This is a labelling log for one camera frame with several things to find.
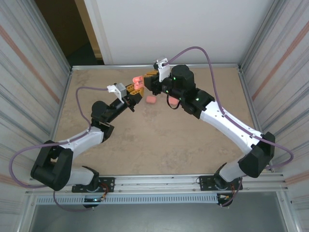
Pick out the aluminium table edge rail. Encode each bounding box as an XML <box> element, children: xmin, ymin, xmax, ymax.
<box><xmin>70</xmin><ymin>63</ymin><xmax>242</xmax><ymax>72</ymax></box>

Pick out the aluminium mounting rail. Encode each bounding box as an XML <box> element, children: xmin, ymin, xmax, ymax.
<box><xmin>26</xmin><ymin>174</ymin><xmax>289</xmax><ymax>195</ymax></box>

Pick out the grey slotted cable duct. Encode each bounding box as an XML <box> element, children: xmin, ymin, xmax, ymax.
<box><xmin>35</xmin><ymin>194</ymin><xmax>219</xmax><ymax>205</ymax></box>

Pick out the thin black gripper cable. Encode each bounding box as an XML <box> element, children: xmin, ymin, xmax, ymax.
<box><xmin>166</xmin><ymin>95</ymin><xmax>181</xmax><ymax>110</ymax></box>

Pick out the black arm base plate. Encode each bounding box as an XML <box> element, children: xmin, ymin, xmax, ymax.
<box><xmin>71</xmin><ymin>177</ymin><xmax>115</xmax><ymax>193</ymax></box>
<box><xmin>198</xmin><ymin>175</ymin><xmax>243</xmax><ymax>192</ymax></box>

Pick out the small controller board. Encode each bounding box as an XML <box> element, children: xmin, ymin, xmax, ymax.
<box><xmin>216</xmin><ymin>193</ymin><xmax>234</xmax><ymax>208</ymax></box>
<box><xmin>83</xmin><ymin>197</ymin><xmax>107</xmax><ymax>209</ymax></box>

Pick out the aluminium side rail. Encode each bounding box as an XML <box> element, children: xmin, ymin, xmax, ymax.
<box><xmin>238</xmin><ymin>69</ymin><xmax>287</xmax><ymax>181</ymax></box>
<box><xmin>40</xmin><ymin>69</ymin><xmax>73</xmax><ymax>176</ymax></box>

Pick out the translucent corrugated side panel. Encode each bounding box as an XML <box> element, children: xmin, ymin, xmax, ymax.
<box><xmin>238</xmin><ymin>0</ymin><xmax>309</xmax><ymax>216</ymax></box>
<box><xmin>0</xmin><ymin>0</ymin><xmax>73</xmax><ymax>216</ymax></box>

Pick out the grey metal sheet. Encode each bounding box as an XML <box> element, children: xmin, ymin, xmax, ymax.
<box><xmin>28</xmin><ymin>204</ymin><xmax>288</xmax><ymax>232</ymax></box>

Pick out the white door frame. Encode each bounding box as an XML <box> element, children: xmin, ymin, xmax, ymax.
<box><xmin>83</xmin><ymin>0</ymin><xmax>114</xmax><ymax>65</ymax></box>

